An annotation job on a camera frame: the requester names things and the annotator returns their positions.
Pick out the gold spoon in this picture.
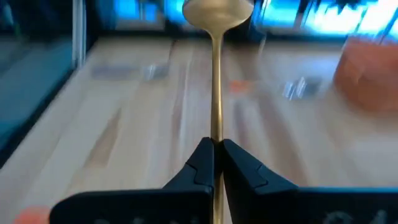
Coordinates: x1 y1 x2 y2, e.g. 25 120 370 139
182 0 255 224

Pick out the silver metal post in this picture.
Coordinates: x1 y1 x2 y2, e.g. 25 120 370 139
72 0 87 68

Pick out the orange-handled silver spoon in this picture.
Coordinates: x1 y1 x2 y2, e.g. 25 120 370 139
229 76 323 101

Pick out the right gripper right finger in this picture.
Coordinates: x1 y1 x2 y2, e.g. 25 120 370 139
222 138 398 224

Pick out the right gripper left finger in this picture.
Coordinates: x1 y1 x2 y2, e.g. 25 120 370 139
49 136 215 224

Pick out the orange plastic bin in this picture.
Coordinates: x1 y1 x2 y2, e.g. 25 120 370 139
333 35 398 114

